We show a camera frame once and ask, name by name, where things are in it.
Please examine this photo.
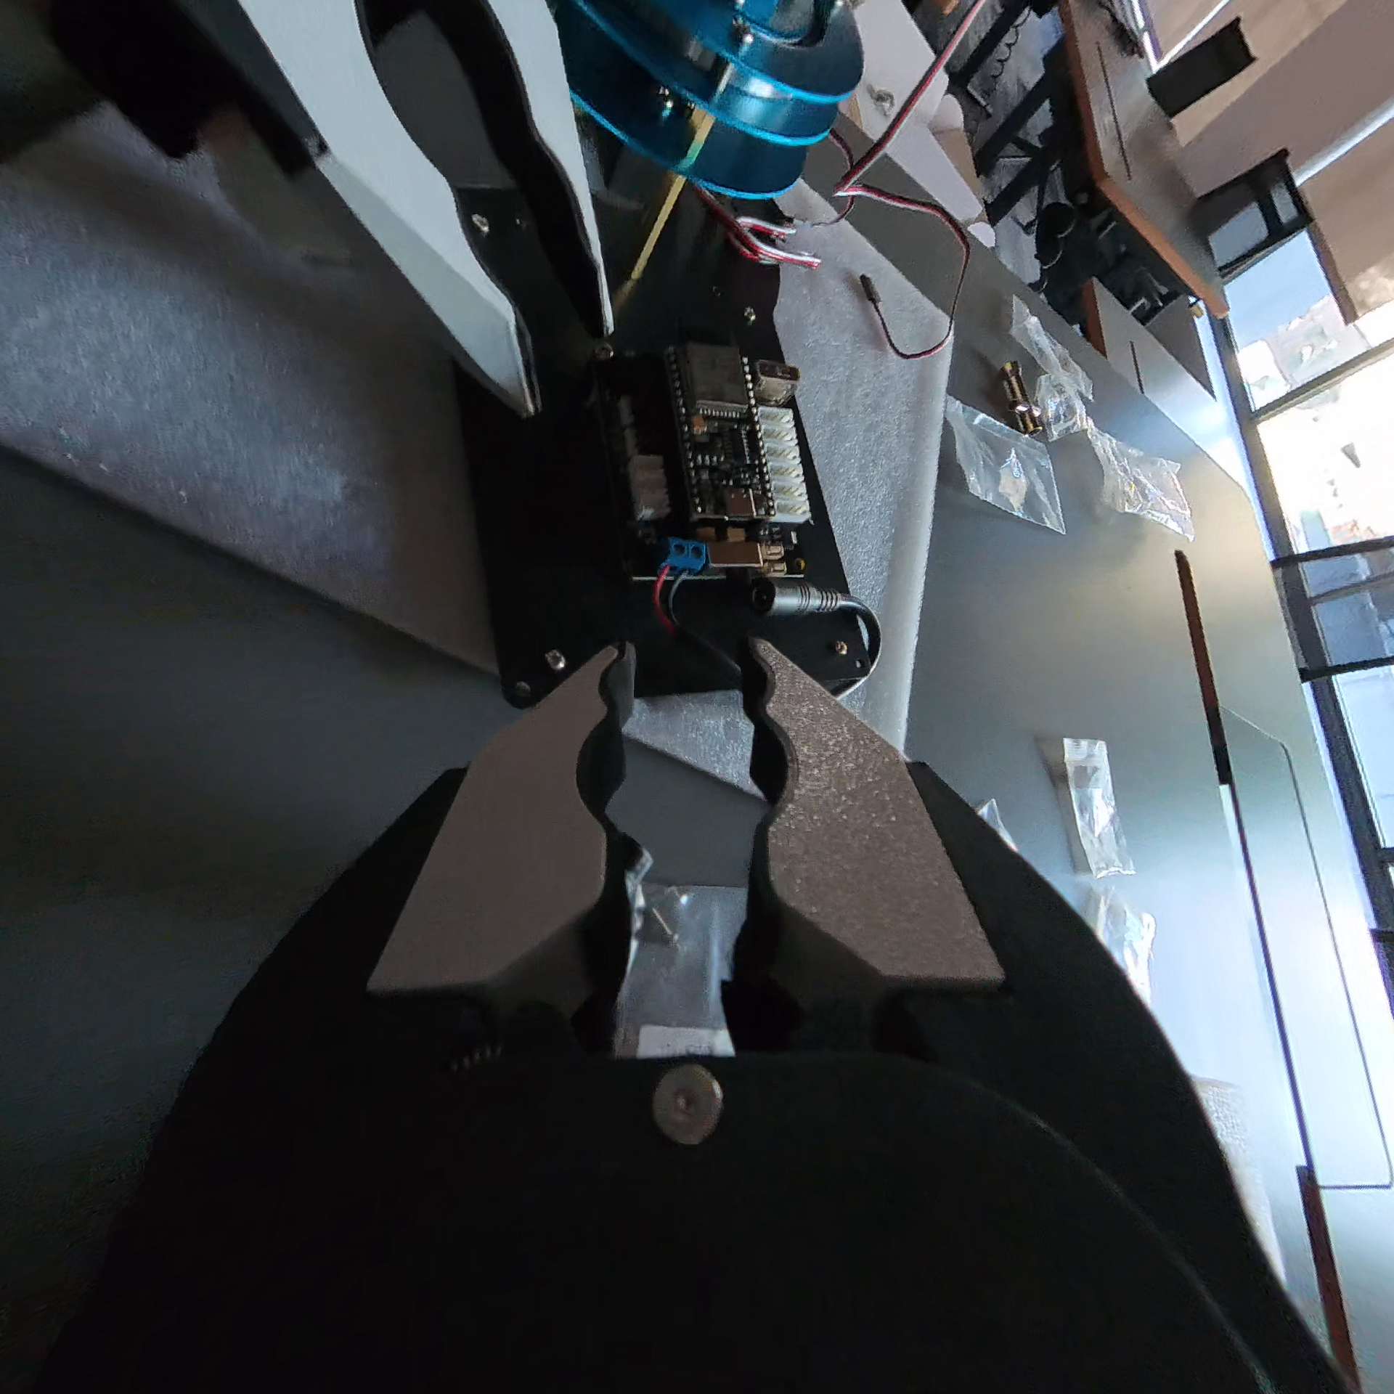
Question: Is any white foam sheet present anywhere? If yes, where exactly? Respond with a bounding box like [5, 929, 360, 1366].
[0, 103, 952, 754]

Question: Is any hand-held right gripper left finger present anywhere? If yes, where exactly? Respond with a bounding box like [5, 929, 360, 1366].
[368, 643, 645, 1013]

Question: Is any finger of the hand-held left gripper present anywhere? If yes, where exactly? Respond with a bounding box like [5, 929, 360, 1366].
[478, 0, 615, 340]
[232, 0, 543, 419]

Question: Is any grey desk with wood edge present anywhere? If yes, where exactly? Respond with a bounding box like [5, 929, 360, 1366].
[1055, 0, 1231, 321]

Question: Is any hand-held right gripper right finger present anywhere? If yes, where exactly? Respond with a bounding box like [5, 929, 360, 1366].
[724, 638, 1007, 997]

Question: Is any black power cable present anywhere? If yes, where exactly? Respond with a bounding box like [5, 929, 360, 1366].
[663, 579, 884, 683]

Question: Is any red black servo cable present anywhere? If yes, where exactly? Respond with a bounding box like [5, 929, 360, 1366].
[858, 212, 971, 363]

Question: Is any clear bag with silver screws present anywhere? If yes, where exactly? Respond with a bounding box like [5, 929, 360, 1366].
[621, 849, 757, 1061]

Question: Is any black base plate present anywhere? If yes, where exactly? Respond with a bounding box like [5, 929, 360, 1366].
[456, 187, 884, 704]

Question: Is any flat clear plastic bag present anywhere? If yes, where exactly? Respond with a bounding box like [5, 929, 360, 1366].
[943, 394, 1067, 536]

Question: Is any crumpled clear plastic bag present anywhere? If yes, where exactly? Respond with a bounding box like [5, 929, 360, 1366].
[1089, 427, 1197, 544]

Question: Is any red white servo cable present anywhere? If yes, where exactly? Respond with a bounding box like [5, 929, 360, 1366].
[735, 0, 980, 270]

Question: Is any torn clear plastic bag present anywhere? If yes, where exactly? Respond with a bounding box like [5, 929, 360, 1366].
[1011, 298, 1094, 437]

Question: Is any black circuit board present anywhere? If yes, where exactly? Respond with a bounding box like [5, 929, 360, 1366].
[595, 344, 839, 584]

